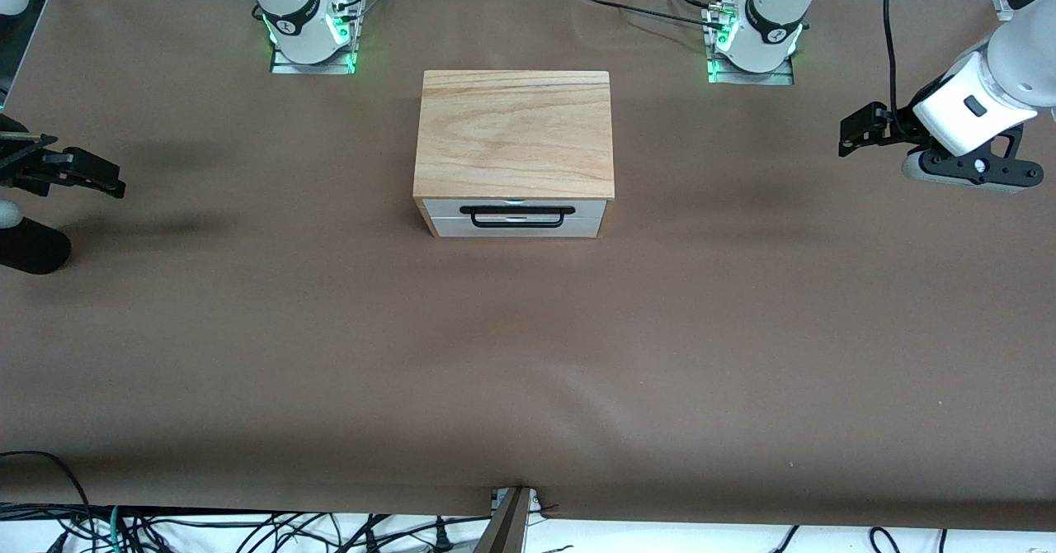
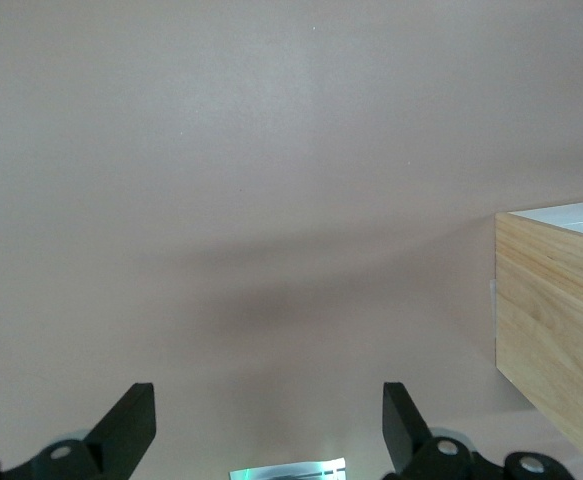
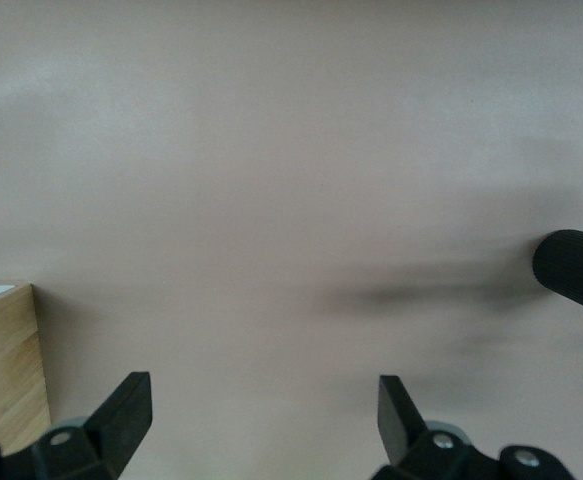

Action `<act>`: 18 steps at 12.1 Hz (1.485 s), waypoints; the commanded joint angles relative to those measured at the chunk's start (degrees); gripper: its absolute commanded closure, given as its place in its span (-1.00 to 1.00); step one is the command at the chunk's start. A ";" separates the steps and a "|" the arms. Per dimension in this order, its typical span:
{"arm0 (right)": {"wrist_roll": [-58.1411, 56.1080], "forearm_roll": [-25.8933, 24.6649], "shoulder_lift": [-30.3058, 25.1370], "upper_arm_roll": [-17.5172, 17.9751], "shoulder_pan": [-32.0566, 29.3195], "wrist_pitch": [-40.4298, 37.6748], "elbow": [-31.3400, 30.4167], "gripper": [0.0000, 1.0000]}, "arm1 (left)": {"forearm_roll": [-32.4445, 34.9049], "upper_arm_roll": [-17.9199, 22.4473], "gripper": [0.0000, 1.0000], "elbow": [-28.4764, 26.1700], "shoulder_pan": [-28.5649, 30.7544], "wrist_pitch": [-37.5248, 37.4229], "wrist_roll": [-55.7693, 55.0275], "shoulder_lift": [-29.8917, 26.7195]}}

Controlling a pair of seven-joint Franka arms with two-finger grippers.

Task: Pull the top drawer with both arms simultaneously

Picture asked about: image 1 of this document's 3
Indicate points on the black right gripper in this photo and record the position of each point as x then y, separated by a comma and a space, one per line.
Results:
18, 164

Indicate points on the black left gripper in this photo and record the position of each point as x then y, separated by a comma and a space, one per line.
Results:
901, 123

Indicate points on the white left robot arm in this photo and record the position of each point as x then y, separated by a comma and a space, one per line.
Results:
1006, 66

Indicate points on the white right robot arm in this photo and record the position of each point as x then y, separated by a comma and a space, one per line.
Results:
297, 16

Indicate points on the wooden drawer cabinet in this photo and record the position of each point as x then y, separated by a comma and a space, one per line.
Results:
516, 132

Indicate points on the black cylinder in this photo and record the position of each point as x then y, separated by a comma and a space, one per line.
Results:
33, 248

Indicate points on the brown table cover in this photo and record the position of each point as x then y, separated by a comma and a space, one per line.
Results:
528, 371

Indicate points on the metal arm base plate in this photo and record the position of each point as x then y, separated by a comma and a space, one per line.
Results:
780, 80
285, 68

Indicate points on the aluminium frame profile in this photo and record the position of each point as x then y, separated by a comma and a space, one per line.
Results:
1004, 4

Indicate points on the white metal bracket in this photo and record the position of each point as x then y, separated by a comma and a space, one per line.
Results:
536, 501

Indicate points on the grey camera mount pole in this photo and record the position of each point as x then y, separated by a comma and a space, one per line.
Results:
503, 528

